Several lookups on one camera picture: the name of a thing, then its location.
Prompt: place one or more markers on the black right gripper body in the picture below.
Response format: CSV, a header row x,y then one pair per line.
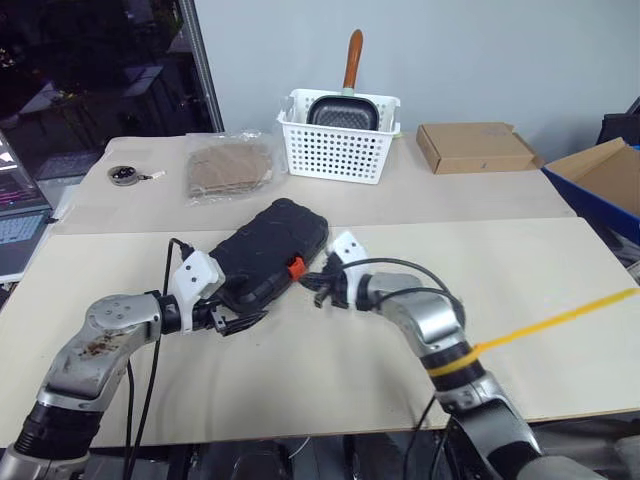
x,y
332,282

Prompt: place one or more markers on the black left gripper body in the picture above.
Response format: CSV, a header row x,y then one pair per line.
x,y
212,317

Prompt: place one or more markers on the black plastic tool case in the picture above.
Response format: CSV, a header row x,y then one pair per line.
x,y
270,240

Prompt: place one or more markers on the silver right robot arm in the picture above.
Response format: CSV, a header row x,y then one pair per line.
x,y
430,310

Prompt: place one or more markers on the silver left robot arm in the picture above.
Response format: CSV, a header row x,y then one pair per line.
x,y
115,320

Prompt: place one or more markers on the white perforated plastic basket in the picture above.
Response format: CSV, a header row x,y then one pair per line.
x,y
330,155

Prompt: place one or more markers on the clear bag of cardboard pieces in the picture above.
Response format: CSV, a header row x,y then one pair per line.
x,y
225,170

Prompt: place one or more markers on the small white tag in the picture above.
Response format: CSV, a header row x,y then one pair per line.
x,y
156,175

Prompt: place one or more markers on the flat brown cardboard box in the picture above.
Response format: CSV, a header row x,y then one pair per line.
x,y
475,147

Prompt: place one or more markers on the open laptop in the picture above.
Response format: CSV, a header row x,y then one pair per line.
x,y
17,225

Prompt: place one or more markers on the yellow zip tie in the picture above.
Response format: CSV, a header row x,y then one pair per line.
x,y
550,317

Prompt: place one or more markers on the blue box with cardboard flaps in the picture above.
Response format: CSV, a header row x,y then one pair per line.
x,y
600,180

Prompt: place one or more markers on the black chair back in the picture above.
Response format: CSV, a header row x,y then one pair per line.
x,y
620,125

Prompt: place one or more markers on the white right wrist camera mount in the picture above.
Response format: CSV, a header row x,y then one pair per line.
x,y
347,247

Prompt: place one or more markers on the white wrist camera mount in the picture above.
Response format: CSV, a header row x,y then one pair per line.
x,y
195,272
347,247

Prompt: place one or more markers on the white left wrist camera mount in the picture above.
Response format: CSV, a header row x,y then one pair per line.
x,y
195,272

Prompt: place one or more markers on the grey metal window post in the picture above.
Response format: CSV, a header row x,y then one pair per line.
x,y
202,65

